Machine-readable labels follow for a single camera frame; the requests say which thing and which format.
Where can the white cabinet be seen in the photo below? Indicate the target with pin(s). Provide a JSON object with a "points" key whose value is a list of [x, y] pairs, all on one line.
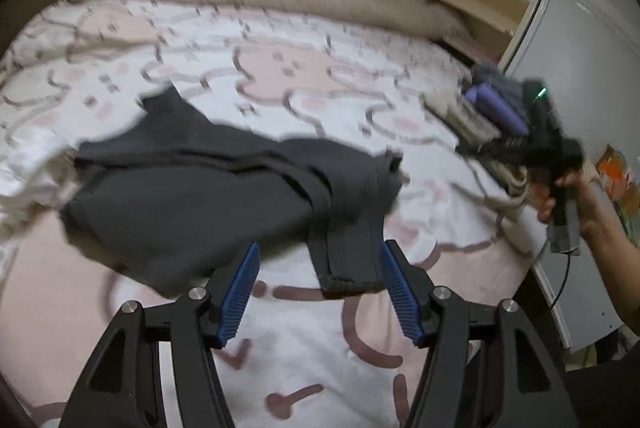
{"points": [[575, 58]]}

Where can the person's right hand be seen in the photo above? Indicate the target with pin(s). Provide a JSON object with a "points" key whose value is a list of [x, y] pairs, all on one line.
{"points": [[582, 193]]}

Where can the dark grey garment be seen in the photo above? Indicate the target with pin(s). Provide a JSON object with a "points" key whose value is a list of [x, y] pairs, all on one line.
{"points": [[200, 198]]}

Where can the beige folded garment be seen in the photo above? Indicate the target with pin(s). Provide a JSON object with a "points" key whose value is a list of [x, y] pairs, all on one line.
{"points": [[462, 116]]}

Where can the wooden shelf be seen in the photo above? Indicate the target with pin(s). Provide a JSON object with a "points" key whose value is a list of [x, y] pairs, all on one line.
{"points": [[475, 3]]}

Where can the person's right forearm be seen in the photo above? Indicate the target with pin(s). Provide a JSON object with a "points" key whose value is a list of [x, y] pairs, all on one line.
{"points": [[612, 258]]}

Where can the grey folded garment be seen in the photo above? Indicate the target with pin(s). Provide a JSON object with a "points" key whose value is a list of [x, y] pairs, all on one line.
{"points": [[502, 81]]}

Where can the person's dark clothing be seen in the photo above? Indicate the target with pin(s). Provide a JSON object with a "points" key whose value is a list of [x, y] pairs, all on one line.
{"points": [[607, 393]]}

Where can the dark brown chair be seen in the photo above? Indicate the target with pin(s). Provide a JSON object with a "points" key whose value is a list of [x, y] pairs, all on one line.
{"points": [[25, 11]]}

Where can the white pink printed bed sheet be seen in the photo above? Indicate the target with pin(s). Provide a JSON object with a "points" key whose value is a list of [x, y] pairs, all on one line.
{"points": [[280, 73]]}

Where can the cream garment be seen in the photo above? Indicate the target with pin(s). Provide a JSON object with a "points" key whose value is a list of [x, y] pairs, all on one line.
{"points": [[505, 183]]}

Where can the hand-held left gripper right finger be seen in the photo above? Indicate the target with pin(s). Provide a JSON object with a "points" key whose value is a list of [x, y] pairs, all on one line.
{"points": [[400, 295]]}

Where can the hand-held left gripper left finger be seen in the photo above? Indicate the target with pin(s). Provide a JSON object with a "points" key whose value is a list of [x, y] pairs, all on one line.
{"points": [[239, 295]]}

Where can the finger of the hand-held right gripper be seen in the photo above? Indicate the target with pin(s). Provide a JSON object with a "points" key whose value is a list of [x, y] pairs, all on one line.
{"points": [[492, 148]]}

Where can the purple folded garment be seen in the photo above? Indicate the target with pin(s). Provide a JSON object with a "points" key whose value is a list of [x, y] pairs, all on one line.
{"points": [[492, 106]]}

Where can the orange packet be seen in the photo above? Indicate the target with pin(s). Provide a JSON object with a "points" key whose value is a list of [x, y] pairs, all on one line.
{"points": [[617, 171]]}

